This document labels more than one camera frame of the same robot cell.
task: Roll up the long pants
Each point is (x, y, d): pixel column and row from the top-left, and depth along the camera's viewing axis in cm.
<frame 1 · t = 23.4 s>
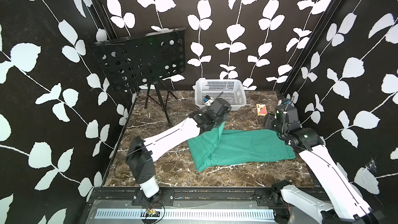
left hand: (229, 110, 77), fingers closed
right hand: (268, 114, 74), fingers open
green long pants: (217, 147, 81), point 12 cm above the table
white plastic mesh basket: (230, 90, 121), point 3 cm above the table

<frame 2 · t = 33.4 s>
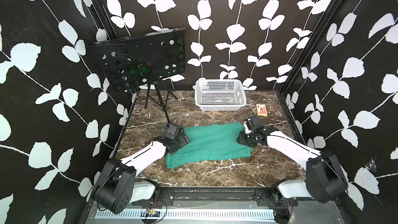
left hand: (184, 138, 89), fingers open
right hand: (237, 137, 88), fingers open
green long pants: (210, 142, 92), point 3 cm above the table
the other named things where they were.

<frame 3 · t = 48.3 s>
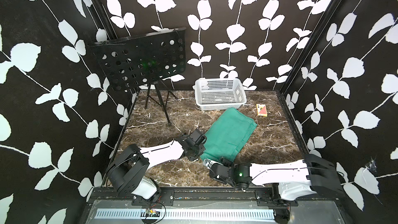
left hand: (205, 148, 87), fingers closed
right hand: (215, 164, 79), fingers open
green long pants: (230, 132, 97), point 2 cm above the table
the other named things where they were.

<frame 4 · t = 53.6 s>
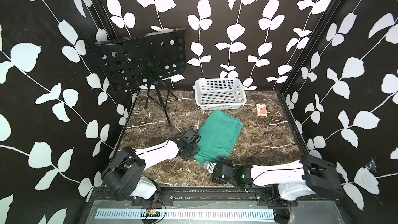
left hand: (199, 149, 87), fingers closed
right hand: (214, 164, 81), fingers open
green long pants: (218, 134, 97), point 2 cm above the table
the other named things where they were.

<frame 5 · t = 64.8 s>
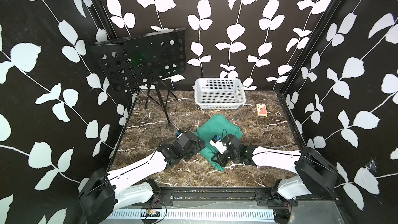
left hand: (202, 143, 80), fingers open
right hand: (211, 157, 82), fingers closed
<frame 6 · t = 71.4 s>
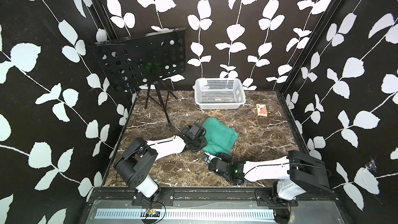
left hand: (208, 141, 89), fingers closed
right hand: (216, 153, 85), fingers open
green long pants: (220, 138, 94), point 3 cm above the table
the other named things where they were.

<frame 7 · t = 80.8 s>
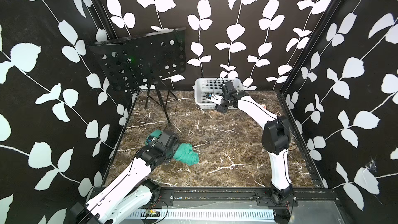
left hand: (178, 143, 80), fingers open
right hand: (217, 99, 96), fingers open
green long pants: (185, 153, 76), point 14 cm above the table
the other named things where they were.

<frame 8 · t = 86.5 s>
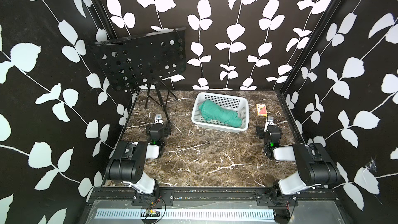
left hand: (158, 121, 94), fingers open
right hand: (266, 122, 94), fingers open
green long pants: (212, 110, 97), point 11 cm above the table
white plastic mesh basket: (240, 104, 108), point 6 cm above the table

